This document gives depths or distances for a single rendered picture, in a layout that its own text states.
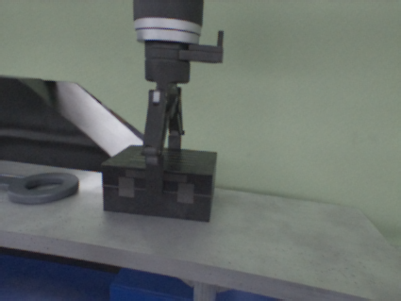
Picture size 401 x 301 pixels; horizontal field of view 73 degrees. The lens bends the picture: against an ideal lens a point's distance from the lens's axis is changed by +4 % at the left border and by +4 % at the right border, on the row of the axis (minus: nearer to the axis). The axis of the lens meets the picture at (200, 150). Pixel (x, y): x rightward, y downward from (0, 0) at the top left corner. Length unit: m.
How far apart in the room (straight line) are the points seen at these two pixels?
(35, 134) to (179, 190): 0.54
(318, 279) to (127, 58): 0.65
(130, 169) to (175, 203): 0.09
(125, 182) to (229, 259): 0.20
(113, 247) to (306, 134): 0.53
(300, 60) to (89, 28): 0.55
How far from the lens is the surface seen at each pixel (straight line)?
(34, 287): 1.36
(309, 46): 0.71
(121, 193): 0.47
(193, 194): 0.43
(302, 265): 0.41
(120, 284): 0.81
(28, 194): 0.56
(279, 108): 0.71
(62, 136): 0.82
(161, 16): 0.42
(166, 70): 0.43
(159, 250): 0.39
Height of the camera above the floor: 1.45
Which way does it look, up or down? 16 degrees down
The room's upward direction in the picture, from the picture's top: 3 degrees clockwise
